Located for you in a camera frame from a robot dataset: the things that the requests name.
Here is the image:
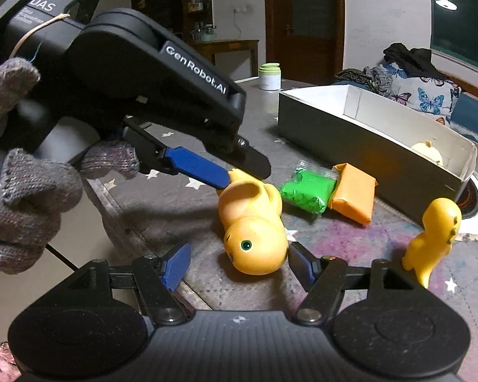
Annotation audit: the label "orange packet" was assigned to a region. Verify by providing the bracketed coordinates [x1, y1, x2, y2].
[327, 163, 379, 227]

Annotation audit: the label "striped dark clothes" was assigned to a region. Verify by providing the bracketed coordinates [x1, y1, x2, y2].
[335, 66, 395, 98]

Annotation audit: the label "large yellow dinosaur toy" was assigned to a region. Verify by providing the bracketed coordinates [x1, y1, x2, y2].
[217, 168, 289, 276]

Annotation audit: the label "pale yellow plush toy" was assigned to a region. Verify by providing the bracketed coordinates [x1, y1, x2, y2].
[410, 140, 447, 166]

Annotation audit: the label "wooden side table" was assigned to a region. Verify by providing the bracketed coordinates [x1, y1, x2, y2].
[187, 40, 260, 82]

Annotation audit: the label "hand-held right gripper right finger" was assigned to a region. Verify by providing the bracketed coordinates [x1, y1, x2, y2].
[289, 242, 413, 326]

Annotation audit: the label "grey and white cardboard box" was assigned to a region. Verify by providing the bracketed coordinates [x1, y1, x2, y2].
[278, 85, 478, 223]

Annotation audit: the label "pale green glass jar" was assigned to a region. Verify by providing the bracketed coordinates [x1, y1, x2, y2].
[191, 24, 218, 44]

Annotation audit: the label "white jar with green lid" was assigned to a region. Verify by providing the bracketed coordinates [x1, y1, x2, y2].
[258, 63, 282, 91]

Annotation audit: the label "black clothes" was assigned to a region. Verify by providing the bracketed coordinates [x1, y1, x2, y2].
[383, 42, 449, 78]

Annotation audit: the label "green foil packet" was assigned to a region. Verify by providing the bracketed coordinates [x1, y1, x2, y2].
[279, 160, 339, 216]

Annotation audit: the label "butterfly print pillow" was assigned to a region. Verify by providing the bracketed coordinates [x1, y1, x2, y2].
[382, 61, 460, 118]

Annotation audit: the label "dark wooden shelf cabinet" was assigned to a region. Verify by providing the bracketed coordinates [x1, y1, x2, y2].
[131, 0, 210, 42]

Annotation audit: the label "window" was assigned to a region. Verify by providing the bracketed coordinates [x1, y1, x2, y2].
[429, 0, 478, 74]

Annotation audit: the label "brown wooden door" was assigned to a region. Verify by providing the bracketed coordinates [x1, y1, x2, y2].
[264, 0, 345, 86]

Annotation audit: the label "grey star print tablecloth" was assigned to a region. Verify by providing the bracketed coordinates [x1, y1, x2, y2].
[85, 77, 478, 382]

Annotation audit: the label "beige string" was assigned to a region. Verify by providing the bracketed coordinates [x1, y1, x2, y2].
[11, 13, 70, 60]

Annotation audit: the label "blue sofa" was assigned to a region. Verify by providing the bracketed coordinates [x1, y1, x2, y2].
[332, 50, 478, 146]

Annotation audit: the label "person's left hand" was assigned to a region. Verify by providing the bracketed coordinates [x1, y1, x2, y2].
[0, 58, 140, 275]

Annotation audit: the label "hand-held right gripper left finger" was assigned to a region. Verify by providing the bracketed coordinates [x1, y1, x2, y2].
[66, 242, 194, 326]

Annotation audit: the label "pink cloth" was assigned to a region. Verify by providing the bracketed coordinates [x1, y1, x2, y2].
[0, 342, 22, 382]

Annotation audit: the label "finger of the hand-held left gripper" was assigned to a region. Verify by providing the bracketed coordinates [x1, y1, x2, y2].
[121, 116, 232, 189]
[206, 142, 272, 180]

